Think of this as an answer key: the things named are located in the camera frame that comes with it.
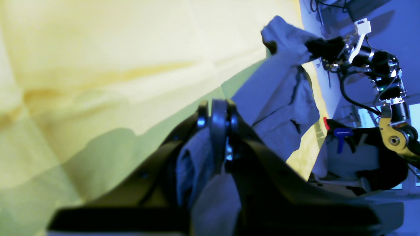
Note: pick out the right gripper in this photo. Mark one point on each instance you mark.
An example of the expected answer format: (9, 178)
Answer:
(330, 49)

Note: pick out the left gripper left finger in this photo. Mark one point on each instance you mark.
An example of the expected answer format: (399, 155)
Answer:
(143, 203)

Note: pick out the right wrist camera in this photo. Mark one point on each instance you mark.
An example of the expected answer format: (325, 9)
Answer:
(362, 28)

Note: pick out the grey-blue T-shirt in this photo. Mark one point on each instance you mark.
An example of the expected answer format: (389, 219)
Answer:
(277, 102)

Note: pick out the yellow table cloth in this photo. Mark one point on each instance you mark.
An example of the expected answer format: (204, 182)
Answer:
(89, 88)

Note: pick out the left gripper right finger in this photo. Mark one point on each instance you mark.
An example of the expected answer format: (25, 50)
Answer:
(275, 200)

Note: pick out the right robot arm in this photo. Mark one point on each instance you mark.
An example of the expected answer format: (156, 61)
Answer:
(395, 139)

